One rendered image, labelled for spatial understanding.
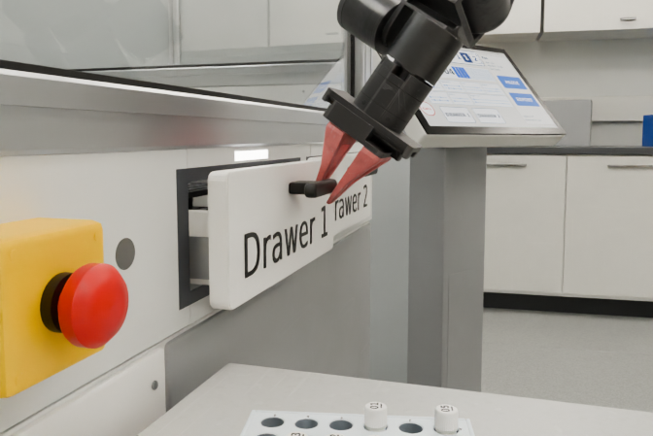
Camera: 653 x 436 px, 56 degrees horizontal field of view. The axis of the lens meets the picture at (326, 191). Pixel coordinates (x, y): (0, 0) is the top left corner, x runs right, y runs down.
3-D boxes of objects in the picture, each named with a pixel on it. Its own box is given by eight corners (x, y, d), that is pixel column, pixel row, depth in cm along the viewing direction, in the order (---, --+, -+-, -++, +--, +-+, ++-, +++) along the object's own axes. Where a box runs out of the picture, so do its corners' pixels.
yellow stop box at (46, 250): (120, 351, 33) (116, 219, 33) (17, 406, 27) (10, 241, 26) (43, 341, 35) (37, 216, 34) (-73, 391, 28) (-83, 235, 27)
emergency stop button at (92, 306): (138, 334, 31) (135, 256, 31) (85, 362, 27) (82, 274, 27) (87, 329, 32) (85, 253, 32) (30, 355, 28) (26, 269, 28)
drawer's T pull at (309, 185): (337, 191, 64) (337, 178, 63) (315, 198, 56) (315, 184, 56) (304, 190, 65) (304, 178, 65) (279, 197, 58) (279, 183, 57)
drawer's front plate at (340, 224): (370, 216, 106) (370, 152, 105) (320, 244, 79) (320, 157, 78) (360, 216, 107) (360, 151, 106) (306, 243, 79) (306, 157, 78)
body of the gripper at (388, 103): (335, 105, 65) (374, 46, 64) (412, 161, 64) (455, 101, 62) (316, 102, 59) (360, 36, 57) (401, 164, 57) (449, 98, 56)
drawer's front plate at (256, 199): (333, 248, 76) (333, 158, 75) (229, 312, 48) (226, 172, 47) (320, 247, 76) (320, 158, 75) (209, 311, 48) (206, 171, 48)
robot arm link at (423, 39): (457, 20, 54) (478, 42, 59) (402, -13, 58) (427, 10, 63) (411, 86, 56) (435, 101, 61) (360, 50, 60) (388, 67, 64)
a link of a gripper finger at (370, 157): (302, 173, 67) (350, 101, 65) (354, 212, 66) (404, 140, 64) (280, 177, 61) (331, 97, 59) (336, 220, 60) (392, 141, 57)
